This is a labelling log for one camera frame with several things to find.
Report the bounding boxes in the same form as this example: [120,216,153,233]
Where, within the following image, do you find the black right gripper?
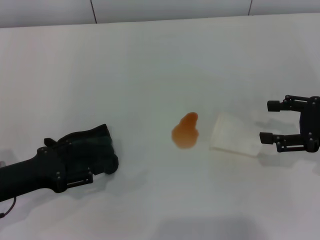
[259,94,320,154]

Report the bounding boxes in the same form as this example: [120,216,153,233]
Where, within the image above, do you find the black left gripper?
[0,134,120,202]

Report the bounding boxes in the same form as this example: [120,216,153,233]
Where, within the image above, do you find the dark blue rag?
[44,123,119,173]

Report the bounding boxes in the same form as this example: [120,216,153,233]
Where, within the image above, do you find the translucent plastic cup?
[208,113,261,159]

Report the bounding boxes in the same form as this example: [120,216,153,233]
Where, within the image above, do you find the orange-brown liquid stain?
[171,111,200,150]

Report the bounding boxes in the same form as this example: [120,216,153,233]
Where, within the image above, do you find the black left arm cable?
[0,196,17,219]

